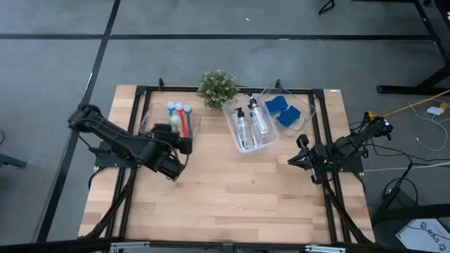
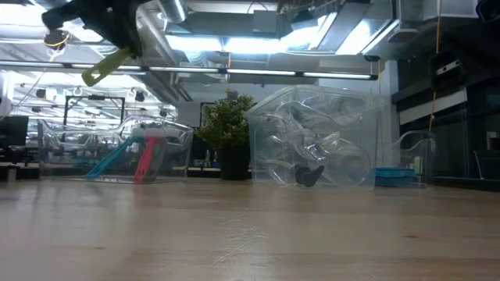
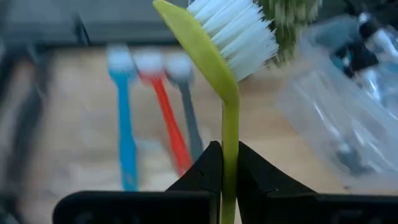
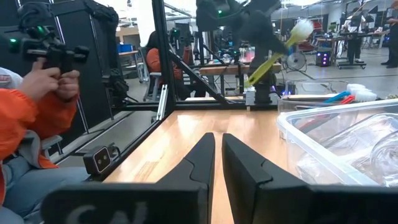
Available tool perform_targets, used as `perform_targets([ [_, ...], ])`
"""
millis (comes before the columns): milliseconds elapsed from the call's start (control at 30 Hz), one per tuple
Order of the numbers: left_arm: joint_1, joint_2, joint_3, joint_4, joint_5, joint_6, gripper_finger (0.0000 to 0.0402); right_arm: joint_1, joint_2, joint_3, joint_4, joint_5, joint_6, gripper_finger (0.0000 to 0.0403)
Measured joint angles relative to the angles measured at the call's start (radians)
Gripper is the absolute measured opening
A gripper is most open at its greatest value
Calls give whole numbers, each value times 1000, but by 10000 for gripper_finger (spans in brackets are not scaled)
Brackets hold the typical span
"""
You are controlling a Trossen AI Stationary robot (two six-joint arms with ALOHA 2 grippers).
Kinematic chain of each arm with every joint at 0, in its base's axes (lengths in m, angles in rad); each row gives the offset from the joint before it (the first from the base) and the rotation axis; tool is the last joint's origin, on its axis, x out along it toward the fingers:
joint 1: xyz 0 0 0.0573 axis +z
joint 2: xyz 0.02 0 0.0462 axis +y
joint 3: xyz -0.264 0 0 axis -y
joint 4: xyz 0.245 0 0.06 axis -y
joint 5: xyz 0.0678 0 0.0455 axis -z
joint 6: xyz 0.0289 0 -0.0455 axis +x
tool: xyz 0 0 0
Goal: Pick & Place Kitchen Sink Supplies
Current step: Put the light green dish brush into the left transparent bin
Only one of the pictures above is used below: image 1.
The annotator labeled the grey floor cable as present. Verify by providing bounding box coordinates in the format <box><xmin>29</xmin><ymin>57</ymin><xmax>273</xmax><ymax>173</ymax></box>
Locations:
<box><xmin>364</xmin><ymin>160</ymin><xmax>450</xmax><ymax>173</ymax></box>

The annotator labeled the clear soap pump bottle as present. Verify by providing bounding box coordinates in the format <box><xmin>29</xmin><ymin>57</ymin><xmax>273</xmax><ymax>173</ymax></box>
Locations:
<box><xmin>245</xmin><ymin>91</ymin><xmax>272</xmax><ymax>140</ymax></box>
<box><xmin>233</xmin><ymin>107</ymin><xmax>255</xmax><ymax>150</ymax></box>

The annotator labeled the black desk foot bar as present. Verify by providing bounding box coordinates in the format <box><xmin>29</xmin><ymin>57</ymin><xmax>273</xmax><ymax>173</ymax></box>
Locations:
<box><xmin>371</xmin><ymin>189</ymin><xmax>450</xmax><ymax>229</ymax></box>

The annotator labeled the white printed paper sheet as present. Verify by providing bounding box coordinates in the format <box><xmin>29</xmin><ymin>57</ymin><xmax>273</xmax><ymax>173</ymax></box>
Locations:
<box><xmin>395</xmin><ymin>218</ymin><xmax>450</xmax><ymax>253</ymax></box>

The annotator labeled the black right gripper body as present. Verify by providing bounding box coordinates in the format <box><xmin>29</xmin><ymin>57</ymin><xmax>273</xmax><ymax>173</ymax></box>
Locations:
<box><xmin>297</xmin><ymin>134</ymin><xmax>331</xmax><ymax>186</ymax></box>

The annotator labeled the white floor cable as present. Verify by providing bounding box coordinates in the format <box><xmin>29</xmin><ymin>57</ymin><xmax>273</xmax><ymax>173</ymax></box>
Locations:
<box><xmin>407</xmin><ymin>99</ymin><xmax>450</xmax><ymax>153</ymax></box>

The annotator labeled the artificial potted green plant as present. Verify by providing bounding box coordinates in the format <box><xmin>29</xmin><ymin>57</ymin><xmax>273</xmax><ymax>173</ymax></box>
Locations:
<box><xmin>197</xmin><ymin>69</ymin><xmax>240</xmax><ymax>110</ymax></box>

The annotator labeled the clear plastic tray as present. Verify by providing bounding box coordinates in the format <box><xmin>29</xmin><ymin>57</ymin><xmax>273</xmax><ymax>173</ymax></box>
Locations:
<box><xmin>258</xmin><ymin>81</ymin><xmax>318</xmax><ymax>138</ymax></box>
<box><xmin>139</xmin><ymin>100</ymin><xmax>203</xmax><ymax>142</ymax></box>

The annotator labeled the black aluminium table frame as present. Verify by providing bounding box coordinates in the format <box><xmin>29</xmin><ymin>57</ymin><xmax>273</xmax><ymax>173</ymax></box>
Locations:
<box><xmin>0</xmin><ymin>77</ymin><xmax>450</xmax><ymax>253</ymax></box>

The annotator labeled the black furniture foot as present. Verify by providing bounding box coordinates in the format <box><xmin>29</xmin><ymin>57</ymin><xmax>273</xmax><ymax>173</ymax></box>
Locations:
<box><xmin>0</xmin><ymin>153</ymin><xmax>28</xmax><ymax>170</ymax></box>

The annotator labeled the silver metal bracket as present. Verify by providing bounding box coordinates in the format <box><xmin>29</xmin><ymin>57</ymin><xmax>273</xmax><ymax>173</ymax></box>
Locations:
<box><xmin>304</xmin><ymin>244</ymin><xmax>347</xmax><ymax>253</ymax></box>
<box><xmin>109</xmin><ymin>240</ymin><xmax>150</xmax><ymax>253</ymax></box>

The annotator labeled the black desk leg frame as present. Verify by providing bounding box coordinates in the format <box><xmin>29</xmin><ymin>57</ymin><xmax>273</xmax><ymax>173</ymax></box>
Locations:
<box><xmin>376</xmin><ymin>0</ymin><xmax>450</xmax><ymax>96</ymax></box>

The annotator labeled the black floor cable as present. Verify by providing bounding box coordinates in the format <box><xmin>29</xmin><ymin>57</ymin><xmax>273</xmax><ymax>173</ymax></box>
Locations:
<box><xmin>372</xmin><ymin>142</ymin><xmax>450</xmax><ymax>197</ymax></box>

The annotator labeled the black power brick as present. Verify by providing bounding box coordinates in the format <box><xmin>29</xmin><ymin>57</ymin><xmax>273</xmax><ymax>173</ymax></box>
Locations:
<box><xmin>383</xmin><ymin>185</ymin><xmax>402</xmax><ymax>209</ymax></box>

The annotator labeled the blue kitchen sponge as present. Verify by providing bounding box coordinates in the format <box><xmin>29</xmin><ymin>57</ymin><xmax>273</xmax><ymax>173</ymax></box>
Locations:
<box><xmin>264</xmin><ymin>95</ymin><xmax>290</xmax><ymax>115</ymax></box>
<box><xmin>276</xmin><ymin>105</ymin><xmax>302</xmax><ymax>129</ymax></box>

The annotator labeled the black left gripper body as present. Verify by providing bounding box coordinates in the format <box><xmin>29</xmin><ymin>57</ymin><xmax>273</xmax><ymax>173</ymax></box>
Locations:
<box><xmin>150</xmin><ymin>122</ymin><xmax>194</xmax><ymax>182</ymax></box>

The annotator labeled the frosted clear plastic bin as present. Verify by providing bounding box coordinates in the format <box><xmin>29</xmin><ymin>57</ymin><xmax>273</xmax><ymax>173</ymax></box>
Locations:
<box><xmin>221</xmin><ymin>93</ymin><xmax>281</xmax><ymax>155</ymax></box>

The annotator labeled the yellow cable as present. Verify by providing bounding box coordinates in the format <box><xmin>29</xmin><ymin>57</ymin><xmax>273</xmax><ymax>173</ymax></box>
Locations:
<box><xmin>385</xmin><ymin>89</ymin><xmax>450</xmax><ymax>119</ymax></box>

